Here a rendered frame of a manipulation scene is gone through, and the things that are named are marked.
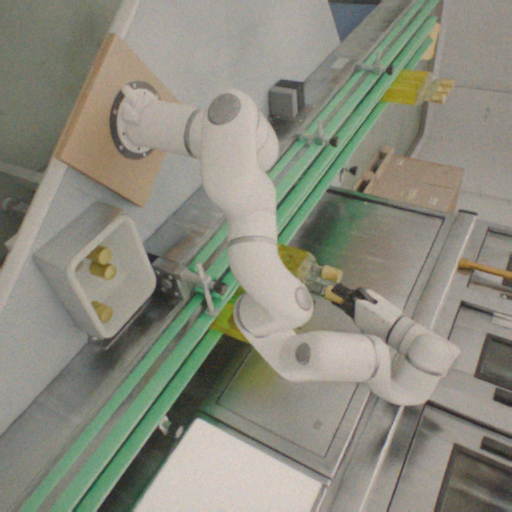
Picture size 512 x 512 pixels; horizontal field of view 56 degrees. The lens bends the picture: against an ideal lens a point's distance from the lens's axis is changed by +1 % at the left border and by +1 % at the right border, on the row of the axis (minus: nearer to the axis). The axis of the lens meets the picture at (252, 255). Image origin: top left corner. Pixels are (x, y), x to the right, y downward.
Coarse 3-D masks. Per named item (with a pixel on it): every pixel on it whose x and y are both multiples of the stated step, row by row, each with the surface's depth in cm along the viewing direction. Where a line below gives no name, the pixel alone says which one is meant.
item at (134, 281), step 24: (120, 216) 93; (96, 240) 89; (120, 240) 101; (72, 264) 85; (120, 264) 107; (144, 264) 104; (96, 288) 103; (120, 288) 108; (144, 288) 108; (120, 312) 104
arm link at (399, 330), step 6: (402, 318) 105; (408, 318) 105; (396, 324) 104; (402, 324) 104; (408, 324) 103; (396, 330) 103; (402, 330) 103; (390, 336) 104; (396, 336) 103; (402, 336) 103; (390, 342) 105; (396, 342) 104; (396, 348) 105
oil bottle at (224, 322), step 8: (232, 304) 115; (224, 312) 113; (232, 312) 113; (216, 320) 113; (224, 320) 112; (232, 320) 111; (216, 328) 115; (224, 328) 113; (232, 328) 111; (232, 336) 114; (240, 336) 112
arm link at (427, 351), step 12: (420, 324) 105; (408, 336) 102; (420, 336) 94; (432, 336) 94; (408, 348) 102; (420, 348) 93; (432, 348) 91; (444, 348) 92; (456, 348) 99; (408, 360) 94; (420, 360) 92; (432, 360) 91; (444, 360) 92; (456, 360) 99; (432, 372) 92; (444, 372) 98
